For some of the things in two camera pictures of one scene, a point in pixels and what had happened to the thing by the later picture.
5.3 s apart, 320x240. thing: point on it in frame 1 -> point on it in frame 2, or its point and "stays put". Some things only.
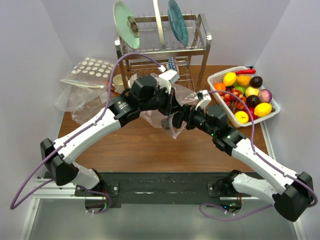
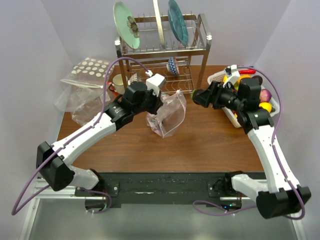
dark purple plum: x=256 y=81 stays put
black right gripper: x=186 y=114 -> x=212 y=95
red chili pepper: x=246 y=71 stays put
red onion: x=265 y=96 stays put
